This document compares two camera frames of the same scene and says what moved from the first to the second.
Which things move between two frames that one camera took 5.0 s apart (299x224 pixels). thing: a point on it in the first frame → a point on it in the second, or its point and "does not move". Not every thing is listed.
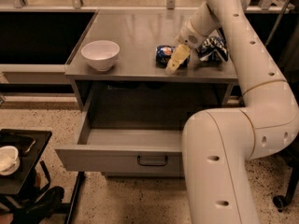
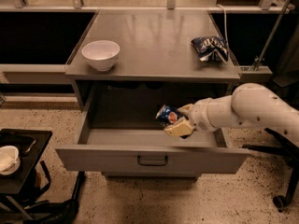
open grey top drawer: (129, 149) does not move
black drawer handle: (138, 161) does not move
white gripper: (188, 35) → (202, 114)
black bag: (38, 211) → (47, 212)
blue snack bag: (163, 54) → (167, 115)
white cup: (9, 161) does not move
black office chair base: (291, 157) does not move
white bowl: (100, 54) does not move
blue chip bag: (213, 49) does not move
